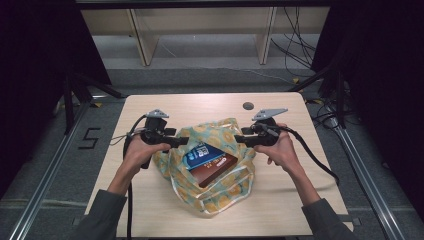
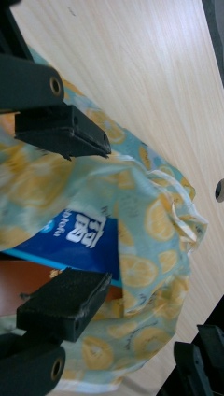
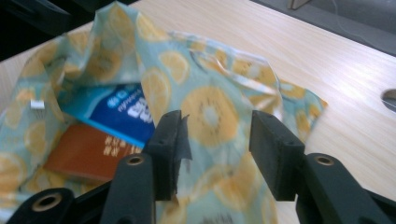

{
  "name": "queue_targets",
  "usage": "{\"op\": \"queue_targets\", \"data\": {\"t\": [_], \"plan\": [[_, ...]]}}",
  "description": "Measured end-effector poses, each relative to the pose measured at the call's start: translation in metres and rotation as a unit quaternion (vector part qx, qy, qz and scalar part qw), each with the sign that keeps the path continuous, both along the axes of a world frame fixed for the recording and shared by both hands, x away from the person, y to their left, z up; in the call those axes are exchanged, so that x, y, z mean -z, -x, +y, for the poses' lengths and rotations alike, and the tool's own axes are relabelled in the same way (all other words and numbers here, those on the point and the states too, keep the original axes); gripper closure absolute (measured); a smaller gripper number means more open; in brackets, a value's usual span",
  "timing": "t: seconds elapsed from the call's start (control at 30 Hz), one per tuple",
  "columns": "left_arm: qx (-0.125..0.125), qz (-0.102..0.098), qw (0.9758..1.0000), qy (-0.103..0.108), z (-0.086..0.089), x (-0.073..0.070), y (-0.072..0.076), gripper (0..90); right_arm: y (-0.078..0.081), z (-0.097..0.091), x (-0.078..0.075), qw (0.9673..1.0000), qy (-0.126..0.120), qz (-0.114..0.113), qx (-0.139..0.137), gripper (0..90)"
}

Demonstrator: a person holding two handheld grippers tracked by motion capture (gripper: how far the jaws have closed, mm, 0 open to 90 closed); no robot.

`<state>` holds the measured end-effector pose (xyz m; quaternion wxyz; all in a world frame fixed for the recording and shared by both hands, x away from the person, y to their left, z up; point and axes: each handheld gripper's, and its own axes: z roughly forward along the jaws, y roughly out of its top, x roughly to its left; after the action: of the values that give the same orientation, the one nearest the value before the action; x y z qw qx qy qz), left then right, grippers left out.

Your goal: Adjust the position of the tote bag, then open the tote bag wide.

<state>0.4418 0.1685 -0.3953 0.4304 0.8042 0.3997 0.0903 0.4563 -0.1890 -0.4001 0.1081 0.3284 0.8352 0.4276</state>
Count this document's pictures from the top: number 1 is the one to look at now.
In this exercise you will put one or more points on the aluminium rail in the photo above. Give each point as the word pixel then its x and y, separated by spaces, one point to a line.
pixel 46 173
pixel 363 166

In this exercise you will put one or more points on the white shelf unit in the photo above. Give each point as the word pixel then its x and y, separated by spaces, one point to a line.
pixel 203 23

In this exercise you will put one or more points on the brown box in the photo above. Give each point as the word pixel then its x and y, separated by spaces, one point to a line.
pixel 215 170

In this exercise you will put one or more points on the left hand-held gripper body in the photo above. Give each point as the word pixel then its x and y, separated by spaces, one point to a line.
pixel 154 131

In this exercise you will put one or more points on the person's left hand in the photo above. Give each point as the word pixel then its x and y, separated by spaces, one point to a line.
pixel 138 155

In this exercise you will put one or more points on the black curtain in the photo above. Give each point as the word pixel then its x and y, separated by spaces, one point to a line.
pixel 36 83
pixel 386 83

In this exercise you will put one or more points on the person's right hand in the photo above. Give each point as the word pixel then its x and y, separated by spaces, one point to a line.
pixel 285 153

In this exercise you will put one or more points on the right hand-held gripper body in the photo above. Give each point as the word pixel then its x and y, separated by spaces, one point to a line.
pixel 268 133

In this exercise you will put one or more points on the orange-print teal cloth bag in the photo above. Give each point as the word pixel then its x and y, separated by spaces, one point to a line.
pixel 230 190

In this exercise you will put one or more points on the black metal stand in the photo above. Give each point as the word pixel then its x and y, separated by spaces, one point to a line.
pixel 339 96
pixel 68 100

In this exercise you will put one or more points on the blue box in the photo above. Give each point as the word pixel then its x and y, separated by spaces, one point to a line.
pixel 201 156

